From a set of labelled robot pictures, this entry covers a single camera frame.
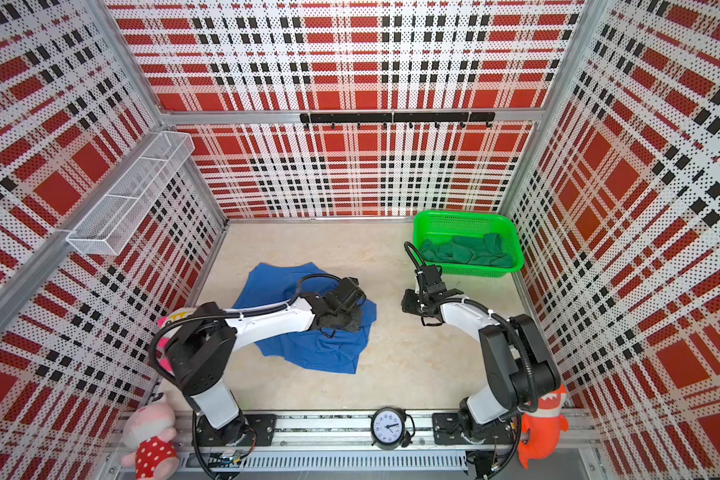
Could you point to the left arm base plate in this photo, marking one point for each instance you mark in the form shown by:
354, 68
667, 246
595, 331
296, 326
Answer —
258, 429

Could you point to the blue tank top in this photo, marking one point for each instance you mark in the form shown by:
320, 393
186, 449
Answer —
312, 350

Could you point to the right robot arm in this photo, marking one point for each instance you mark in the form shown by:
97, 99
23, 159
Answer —
519, 368

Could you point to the pink plush with yellow glasses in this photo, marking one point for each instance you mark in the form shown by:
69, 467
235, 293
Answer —
162, 343

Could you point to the green tank top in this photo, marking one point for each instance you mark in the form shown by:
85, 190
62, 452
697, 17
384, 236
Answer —
486, 251

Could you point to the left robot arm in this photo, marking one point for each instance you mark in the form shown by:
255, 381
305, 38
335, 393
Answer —
192, 353

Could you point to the black hook rail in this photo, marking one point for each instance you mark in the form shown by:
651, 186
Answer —
460, 117

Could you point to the small black analog clock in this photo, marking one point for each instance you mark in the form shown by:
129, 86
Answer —
391, 428

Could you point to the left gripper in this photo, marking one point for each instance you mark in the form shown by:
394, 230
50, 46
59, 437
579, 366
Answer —
353, 324

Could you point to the white wire mesh shelf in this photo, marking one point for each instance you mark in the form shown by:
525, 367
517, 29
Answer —
110, 224

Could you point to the red shark plush toy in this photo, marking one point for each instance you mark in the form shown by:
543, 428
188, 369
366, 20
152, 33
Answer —
544, 427

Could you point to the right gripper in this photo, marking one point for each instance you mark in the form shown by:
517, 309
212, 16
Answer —
407, 302

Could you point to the pink plush with strawberry dress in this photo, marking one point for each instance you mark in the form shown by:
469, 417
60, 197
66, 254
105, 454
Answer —
148, 436

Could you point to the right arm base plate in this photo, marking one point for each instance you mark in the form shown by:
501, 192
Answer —
447, 427

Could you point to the aluminium front rail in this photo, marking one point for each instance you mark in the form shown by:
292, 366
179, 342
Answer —
337, 441

